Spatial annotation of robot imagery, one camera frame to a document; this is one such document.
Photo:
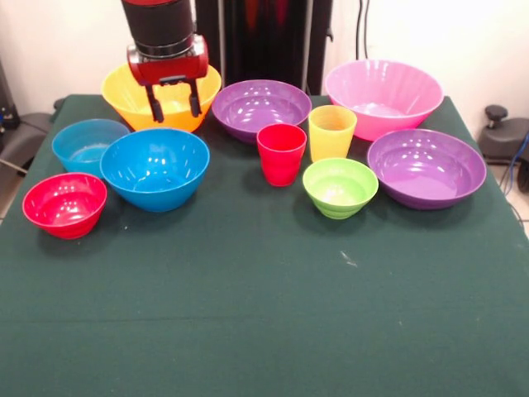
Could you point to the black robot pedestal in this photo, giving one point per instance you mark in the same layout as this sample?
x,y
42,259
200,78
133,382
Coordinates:
x,y
268,41

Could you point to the large pink bowl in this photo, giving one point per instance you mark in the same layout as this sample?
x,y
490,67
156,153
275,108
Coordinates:
x,y
384,91

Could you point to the yellow cup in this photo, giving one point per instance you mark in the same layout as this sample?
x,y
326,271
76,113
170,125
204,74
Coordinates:
x,y
330,136

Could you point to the translucent teal bowl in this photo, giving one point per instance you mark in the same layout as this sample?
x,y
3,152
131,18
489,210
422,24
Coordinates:
x,y
78,140

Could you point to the blue bowl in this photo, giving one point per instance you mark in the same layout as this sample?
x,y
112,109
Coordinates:
x,y
155,165

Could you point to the red cup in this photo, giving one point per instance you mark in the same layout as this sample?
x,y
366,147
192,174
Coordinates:
x,y
281,157

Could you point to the dark green tablecloth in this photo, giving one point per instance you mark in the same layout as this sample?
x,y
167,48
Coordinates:
x,y
264,310

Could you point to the black levelling knob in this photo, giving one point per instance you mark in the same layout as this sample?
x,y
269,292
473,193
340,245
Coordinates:
x,y
59,105
496,113

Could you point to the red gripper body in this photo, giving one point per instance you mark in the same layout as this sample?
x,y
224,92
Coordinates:
x,y
169,68

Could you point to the grey pedestal leg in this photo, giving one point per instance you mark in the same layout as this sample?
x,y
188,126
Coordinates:
x,y
504,140
25,136

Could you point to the purple bowl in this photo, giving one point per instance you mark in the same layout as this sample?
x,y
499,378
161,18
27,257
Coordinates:
x,y
425,165
260,103

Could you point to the small red bowl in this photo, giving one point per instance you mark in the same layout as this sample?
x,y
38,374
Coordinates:
x,y
64,207

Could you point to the small green bowl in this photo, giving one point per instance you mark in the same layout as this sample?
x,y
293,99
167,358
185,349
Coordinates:
x,y
339,186

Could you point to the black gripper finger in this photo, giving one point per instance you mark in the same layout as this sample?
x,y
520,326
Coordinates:
x,y
194,99
155,105

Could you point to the black equipment box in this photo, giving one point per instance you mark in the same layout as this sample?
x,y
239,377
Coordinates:
x,y
7,99

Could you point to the large yellow bowl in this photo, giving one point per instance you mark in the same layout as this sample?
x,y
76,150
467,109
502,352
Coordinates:
x,y
173,120

